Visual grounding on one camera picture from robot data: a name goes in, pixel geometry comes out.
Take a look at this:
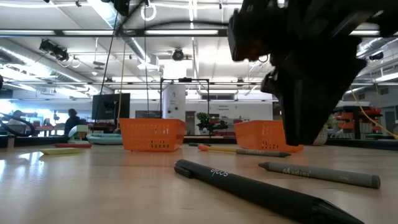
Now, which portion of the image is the round black ceiling camera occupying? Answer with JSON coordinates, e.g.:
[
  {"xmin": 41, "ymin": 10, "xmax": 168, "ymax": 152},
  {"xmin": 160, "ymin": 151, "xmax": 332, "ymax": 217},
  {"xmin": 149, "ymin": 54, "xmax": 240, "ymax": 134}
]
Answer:
[{"xmin": 172, "ymin": 48, "xmax": 185, "ymax": 62}]

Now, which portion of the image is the green potted plant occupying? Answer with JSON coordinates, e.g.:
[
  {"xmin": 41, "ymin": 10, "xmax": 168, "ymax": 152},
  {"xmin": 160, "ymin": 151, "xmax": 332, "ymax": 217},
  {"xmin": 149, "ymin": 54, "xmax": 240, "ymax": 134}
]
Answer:
[{"xmin": 312, "ymin": 114, "xmax": 340, "ymax": 146}]

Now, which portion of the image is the rack with red bins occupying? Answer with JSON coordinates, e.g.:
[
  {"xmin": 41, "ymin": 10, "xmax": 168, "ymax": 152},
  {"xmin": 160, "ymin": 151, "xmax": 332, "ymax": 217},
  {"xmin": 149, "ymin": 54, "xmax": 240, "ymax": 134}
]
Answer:
[{"xmin": 334, "ymin": 105, "xmax": 384, "ymax": 140}]

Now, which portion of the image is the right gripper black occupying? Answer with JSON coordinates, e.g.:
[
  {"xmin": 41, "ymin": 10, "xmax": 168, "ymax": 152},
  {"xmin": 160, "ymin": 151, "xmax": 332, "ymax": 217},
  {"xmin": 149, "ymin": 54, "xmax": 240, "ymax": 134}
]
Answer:
[{"xmin": 228, "ymin": 0, "xmax": 398, "ymax": 147}]

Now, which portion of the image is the black pen white print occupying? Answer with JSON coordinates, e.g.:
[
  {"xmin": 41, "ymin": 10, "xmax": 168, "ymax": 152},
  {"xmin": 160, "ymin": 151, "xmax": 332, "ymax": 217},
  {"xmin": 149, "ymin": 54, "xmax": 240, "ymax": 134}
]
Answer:
[{"xmin": 173, "ymin": 159, "xmax": 366, "ymax": 224}]

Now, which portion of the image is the white cylindrical tank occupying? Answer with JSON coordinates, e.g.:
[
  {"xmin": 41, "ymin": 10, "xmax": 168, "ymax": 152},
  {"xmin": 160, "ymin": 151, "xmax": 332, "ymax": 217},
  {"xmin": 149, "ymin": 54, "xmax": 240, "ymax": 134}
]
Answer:
[{"xmin": 162, "ymin": 84, "xmax": 187, "ymax": 121}]

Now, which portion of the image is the black spotlight cluster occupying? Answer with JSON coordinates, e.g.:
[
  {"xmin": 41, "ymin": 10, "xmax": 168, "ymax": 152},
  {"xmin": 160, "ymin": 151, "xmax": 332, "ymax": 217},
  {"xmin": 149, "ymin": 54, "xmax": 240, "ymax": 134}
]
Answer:
[{"xmin": 39, "ymin": 39, "xmax": 71, "ymax": 62}]

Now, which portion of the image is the black monitor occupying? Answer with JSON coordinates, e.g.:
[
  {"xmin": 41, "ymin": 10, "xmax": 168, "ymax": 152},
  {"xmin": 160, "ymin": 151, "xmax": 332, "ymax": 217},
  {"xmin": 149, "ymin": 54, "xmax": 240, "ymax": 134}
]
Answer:
[{"xmin": 91, "ymin": 93, "xmax": 131, "ymax": 121}]

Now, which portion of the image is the thin black hanging cable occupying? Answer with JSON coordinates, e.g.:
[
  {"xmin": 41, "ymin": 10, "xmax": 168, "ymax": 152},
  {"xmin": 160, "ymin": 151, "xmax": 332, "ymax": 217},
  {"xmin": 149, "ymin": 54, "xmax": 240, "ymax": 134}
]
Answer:
[{"xmin": 143, "ymin": 0, "xmax": 150, "ymax": 119}]

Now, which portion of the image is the orange plastic bin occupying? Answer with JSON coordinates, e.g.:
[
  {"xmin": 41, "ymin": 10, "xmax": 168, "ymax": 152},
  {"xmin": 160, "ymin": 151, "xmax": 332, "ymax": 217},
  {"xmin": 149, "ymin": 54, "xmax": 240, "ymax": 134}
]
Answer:
[
  {"xmin": 119, "ymin": 118, "xmax": 187, "ymax": 152},
  {"xmin": 233, "ymin": 119, "xmax": 305, "ymax": 154}
]

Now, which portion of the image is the white cable ring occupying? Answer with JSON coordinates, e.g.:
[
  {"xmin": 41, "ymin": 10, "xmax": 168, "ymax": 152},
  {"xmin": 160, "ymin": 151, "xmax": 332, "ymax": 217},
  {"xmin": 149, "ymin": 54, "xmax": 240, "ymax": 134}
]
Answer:
[{"xmin": 140, "ymin": 2, "xmax": 157, "ymax": 22}]

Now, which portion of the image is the black hose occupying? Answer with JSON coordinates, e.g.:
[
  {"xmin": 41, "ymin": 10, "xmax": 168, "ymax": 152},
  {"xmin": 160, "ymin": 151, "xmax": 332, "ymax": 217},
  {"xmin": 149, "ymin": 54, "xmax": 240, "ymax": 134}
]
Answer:
[{"xmin": 0, "ymin": 109, "xmax": 37, "ymax": 138}]

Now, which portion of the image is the grey crayon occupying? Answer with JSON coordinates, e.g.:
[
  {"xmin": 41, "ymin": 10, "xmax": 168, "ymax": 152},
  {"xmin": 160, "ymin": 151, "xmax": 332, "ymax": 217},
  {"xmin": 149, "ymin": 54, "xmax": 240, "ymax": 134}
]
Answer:
[
  {"xmin": 257, "ymin": 161, "xmax": 382, "ymax": 190},
  {"xmin": 235, "ymin": 148, "xmax": 292, "ymax": 158}
]

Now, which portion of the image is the red crayon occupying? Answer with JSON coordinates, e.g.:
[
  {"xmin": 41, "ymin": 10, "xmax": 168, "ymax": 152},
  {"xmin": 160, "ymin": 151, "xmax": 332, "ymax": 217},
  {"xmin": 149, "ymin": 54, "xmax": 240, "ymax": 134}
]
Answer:
[{"xmin": 54, "ymin": 142, "xmax": 93, "ymax": 149}]

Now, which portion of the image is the person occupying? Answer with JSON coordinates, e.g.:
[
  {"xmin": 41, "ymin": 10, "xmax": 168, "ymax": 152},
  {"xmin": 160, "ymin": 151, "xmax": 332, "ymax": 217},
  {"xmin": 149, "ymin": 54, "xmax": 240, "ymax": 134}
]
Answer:
[
  {"xmin": 7, "ymin": 110, "xmax": 25, "ymax": 125},
  {"xmin": 63, "ymin": 108, "xmax": 82, "ymax": 136}
]

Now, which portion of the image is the small background plant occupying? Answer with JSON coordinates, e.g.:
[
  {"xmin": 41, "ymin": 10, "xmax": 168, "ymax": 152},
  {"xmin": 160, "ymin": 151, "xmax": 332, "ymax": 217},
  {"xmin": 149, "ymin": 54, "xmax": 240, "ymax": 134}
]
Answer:
[{"xmin": 195, "ymin": 111, "xmax": 229, "ymax": 133}]

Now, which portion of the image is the yellow pencil orange eraser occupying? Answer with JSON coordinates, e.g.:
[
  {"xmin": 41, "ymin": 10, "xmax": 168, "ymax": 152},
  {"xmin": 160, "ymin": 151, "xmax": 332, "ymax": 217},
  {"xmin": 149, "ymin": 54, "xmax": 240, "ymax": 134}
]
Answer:
[{"xmin": 198, "ymin": 144, "xmax": 239, "ymax": 154}]

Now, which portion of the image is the blue calculator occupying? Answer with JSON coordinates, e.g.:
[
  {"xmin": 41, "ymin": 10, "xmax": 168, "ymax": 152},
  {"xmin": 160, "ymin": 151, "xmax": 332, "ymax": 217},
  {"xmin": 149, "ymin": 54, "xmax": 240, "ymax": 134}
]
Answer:
[{"xmin": 86, "ymin": 133, "xmax": 124, "ymax": 146}]

